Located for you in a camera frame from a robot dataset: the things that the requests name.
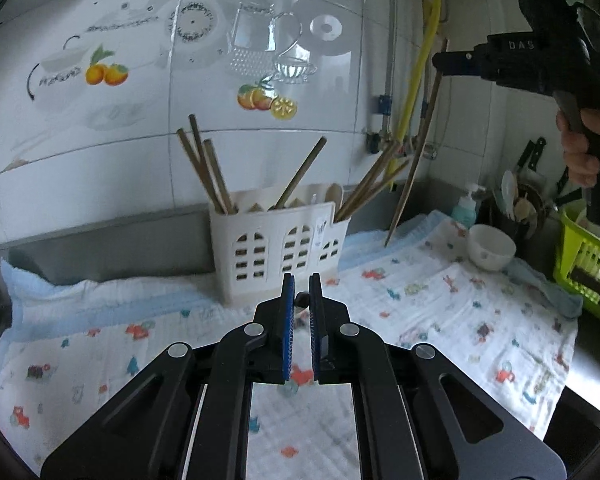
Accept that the black handled knife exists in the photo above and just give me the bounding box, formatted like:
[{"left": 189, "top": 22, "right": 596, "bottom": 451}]
[{"left": 516, "top": 137, "right": 547, "bottom": 172}]

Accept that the yellow hose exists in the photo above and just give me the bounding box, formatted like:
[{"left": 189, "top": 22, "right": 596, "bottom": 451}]
[{"left": 392, "top": 0, "right": 443, "bottom": 192}]

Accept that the wooden chopstick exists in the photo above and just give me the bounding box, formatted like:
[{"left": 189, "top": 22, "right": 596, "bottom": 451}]
[
  {"left": 341, "top": 158, "right": 412, "bottom": 222},
  {"left": 337, "top": 146, "right": 403, "bottom": 221},
  {"left": 336, "top": 141, "right": 397, "bottom": 221},
  {"left": 385, "top": 37, "right": 450, "bottom": 247},
  {"left": 188, "top": 114, "right": 231, "bottom": 213},
  {"left": 274, "top": 136, "right": 328, "bottom": 210},
  {"left": 202, "top": 139, "right": 237, "bottom": 212},
  {"left": 176, "top": 128, "right": 227, "bottom": 214}
]

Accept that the white rice paddle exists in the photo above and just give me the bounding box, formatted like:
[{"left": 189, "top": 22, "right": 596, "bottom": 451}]
[{"left": 500, "top": 170, "right": 519, "bottom": 209}]

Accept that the braided metal hose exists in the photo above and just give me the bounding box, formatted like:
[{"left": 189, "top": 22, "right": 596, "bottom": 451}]
[
  {"left": 377, "top": 0, "right": 399, "bottom": 136},
  {"left": 419, "top": 0, "right": 432, "bottom": 137}
]

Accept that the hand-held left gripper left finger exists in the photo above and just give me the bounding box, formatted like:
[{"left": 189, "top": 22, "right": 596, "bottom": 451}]
[{"left": 40, "top": 274, "right": 297, "bottom": 480}]

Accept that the white plastic utensil holder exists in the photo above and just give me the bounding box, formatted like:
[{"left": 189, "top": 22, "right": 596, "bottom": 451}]
[{"left": 209, "top": 186, "right": 352, "bottom": 307}]

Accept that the light blue cloth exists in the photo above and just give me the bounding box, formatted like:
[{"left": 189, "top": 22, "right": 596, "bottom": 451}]
[{"left": 505, "top": 259, "right": 584, "bottom": 320}]

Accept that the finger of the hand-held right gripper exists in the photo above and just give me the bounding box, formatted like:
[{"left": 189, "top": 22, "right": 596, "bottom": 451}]
[{"left": 431, "top": 50, "right": 491, "bottom": 79}]

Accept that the car printed white cloth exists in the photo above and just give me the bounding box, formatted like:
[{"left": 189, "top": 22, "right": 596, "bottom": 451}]
[{"left": 0, "top": 210, "right": 578, "bottom": 480}]

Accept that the green plastic basket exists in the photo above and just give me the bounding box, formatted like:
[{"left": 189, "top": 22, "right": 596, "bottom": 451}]
[{"left": 552, "top": 202, "right": 600, "bottom": 333}]

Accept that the person's right hand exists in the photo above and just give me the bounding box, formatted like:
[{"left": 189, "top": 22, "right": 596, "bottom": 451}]
[{"left": 555, "top": 106, "right": 600, "bottom": 189}]

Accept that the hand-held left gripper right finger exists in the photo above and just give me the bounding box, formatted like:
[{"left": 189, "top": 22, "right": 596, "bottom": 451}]
[{"left": 308, "top": 274, "right": 568, "bottom": 480}]

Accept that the black utensil pot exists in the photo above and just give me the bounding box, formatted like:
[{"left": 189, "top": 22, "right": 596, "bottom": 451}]
[{"left": 490, "top": 192, "right": 552, "bottom": 242}]

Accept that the teal soap pump bottle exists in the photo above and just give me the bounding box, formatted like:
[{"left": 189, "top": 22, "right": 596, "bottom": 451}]
[{"left": 452, "top": 183, "right": 486, "bottom": 230}]

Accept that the metal water valve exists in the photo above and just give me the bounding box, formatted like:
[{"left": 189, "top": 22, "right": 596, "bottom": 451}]
[
  {"left": 410, "top": 139, "right": 442, "bottom": 162},
  {"left": 364, "top": 129, "right": 397, "bottom": 157}
]

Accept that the white bowl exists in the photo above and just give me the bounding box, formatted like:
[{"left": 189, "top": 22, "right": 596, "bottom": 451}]
[{"left": 467, "top": 224, "right": 517, "bottom": 272}]

